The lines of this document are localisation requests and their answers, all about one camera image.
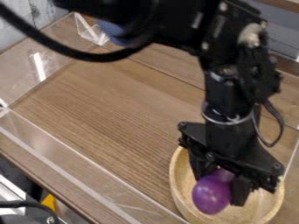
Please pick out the clear acrylic corner bracket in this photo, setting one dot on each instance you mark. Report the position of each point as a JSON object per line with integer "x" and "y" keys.
{"x": 90, "y": 32}

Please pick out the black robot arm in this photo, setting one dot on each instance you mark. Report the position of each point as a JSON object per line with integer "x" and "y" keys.
{"x": 223, "y": 33}

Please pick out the brown wooden bowl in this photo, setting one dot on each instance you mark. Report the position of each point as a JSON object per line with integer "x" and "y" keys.
{"x": 259, "y": 211}

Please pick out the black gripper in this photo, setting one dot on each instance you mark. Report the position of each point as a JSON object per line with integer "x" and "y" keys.
{"x": 230, "y": 145}

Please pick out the purple toy eggplant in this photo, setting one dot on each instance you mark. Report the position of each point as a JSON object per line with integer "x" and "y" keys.
{"x": 211, "y": 193}

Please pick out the yellow black equipment base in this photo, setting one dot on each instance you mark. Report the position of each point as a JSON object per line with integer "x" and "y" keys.
{"x": 26, "y": 204}

